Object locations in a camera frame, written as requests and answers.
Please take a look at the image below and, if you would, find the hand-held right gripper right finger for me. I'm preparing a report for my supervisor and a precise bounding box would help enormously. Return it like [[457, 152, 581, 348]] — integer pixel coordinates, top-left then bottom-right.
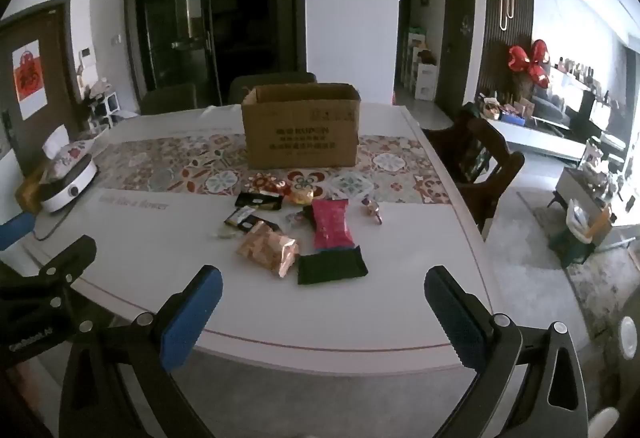
[[424, 266, 591, 438]]

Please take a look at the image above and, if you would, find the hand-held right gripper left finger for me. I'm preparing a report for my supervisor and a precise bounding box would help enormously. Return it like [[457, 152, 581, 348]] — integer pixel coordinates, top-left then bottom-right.
[[59, 264, 223, 438]]

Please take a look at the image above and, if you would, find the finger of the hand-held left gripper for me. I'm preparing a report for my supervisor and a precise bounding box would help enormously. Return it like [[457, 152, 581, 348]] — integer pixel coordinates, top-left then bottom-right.
[[39, 235, 97, 290], [0, 212, 37, 253]]

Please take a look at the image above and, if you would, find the purple candy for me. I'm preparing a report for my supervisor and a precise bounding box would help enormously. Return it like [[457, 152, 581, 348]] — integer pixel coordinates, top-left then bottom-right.
[[361, 199, 383, 225]]

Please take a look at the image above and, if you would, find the red candy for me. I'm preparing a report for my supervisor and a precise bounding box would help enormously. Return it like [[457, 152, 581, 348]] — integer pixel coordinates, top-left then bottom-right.
[[250, 173, 286, 194]]

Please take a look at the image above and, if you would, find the brown cardboard box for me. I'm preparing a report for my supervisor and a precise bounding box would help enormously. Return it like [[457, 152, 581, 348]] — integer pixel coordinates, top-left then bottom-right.
[[241, 83, 361, 170]]

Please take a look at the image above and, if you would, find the white electric griddle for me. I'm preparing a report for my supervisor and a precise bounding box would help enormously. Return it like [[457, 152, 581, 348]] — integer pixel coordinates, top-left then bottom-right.
[[40, 153, 98, 216]]

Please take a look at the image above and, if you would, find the floral tissue box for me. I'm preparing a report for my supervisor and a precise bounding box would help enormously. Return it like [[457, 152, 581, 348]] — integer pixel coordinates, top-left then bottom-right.
[[42, 125, 96, 169]]

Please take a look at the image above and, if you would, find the rose gold snack packet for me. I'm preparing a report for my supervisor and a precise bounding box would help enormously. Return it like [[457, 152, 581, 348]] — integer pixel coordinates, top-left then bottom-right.
[[236, 221, 300, 277]]

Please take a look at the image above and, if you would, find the black gold-striped snack packet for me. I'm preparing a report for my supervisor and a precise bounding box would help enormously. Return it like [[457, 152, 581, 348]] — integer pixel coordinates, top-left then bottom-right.
[[223, 208, 253, 230]]

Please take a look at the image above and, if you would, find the dark brown snack packet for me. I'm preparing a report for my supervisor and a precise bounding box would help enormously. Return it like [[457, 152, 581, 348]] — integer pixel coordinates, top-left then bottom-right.
[[245, 215, 281, 236]]

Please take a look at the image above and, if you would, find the dark green snack packet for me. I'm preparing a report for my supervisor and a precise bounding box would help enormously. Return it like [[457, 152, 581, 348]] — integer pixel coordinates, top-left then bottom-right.
[[297, 245, 369, 285]]

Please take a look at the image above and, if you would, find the long black snack bar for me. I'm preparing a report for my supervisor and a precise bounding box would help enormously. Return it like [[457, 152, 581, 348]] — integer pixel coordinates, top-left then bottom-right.
[[235, 192, 284, 211]]

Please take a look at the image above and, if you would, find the patterned tile-print table runner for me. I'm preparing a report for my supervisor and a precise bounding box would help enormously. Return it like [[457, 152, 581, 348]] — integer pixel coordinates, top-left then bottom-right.
[[92, 130, 453, 205]]

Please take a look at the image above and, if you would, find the brown entrance door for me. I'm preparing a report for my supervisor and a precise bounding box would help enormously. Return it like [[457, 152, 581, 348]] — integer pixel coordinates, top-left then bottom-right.
[[0, 0, 83, 174]]

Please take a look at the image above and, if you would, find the green stool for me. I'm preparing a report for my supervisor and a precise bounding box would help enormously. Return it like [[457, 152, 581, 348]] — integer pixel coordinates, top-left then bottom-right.
[[547, 198, 613, 269]]

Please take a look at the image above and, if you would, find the white cube shelf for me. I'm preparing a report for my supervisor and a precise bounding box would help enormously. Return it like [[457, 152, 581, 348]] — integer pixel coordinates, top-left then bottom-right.
[[82, 90, 121, 129]]

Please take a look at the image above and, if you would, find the grey patterned rug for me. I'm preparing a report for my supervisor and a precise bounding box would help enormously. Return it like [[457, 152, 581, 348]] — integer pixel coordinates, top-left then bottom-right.
[[517, 190, 640, 339]]

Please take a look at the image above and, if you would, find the red and white door poster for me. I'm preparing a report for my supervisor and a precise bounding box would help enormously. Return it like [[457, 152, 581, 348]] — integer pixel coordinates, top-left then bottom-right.
[[12, 39, 48, 121]]

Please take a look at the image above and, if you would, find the dark wooden chair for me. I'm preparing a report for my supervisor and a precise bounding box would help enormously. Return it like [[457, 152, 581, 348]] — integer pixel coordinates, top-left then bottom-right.
[[422, 102, 526, 235]]

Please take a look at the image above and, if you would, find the pink snack packet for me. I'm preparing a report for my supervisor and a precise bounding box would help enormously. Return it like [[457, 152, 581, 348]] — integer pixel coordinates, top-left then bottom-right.
[[311, 199, 353, 251]]

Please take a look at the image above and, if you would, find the white round device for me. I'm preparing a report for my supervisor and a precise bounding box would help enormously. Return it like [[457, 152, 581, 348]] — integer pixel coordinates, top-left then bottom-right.
[[617, 315, 640, 361]]

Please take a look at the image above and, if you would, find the grey coffee table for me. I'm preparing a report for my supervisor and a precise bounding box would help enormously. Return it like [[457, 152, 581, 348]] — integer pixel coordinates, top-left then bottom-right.
[[555, 165, 616, 229]]

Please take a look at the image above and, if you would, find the green upholstered chair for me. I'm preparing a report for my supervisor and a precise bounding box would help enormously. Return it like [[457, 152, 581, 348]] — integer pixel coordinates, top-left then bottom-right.
[[229, 72, 318, 105], [140, 82, 198, 115]]

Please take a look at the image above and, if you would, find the white low cabinet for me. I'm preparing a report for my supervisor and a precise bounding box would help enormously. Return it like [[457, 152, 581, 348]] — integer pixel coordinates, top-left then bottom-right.
[[477, 93, 588, 166]]

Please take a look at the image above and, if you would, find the grey sofa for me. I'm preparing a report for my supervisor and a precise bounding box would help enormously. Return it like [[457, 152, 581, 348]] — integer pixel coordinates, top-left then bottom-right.
[[532, 88, 571, 124]]

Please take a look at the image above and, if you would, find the white hallway box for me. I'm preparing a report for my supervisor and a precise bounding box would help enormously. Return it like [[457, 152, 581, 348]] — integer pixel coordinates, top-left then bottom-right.
[[414, 63, 437, 101]]

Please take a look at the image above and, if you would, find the black television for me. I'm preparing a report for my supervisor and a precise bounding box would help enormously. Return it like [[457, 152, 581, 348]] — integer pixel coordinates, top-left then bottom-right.
[[575, 93, 611, 139]]

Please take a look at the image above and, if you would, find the red foil balloon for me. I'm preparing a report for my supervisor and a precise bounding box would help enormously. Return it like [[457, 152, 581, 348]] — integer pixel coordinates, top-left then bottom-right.
[[507, 39, 551, 86]]

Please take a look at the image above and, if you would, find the black glass sliding door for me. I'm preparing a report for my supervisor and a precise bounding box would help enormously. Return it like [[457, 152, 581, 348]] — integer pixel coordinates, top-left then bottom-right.
[[125, 0, 306, 109]]

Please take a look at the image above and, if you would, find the dark hallway door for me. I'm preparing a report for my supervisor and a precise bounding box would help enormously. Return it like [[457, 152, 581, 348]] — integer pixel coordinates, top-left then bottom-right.
[[434, 0, 477, 106]]

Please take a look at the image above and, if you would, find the griddle power cable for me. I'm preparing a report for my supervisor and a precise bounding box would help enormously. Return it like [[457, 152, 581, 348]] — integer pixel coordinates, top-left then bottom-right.
[[32, 213, 66, 243]]

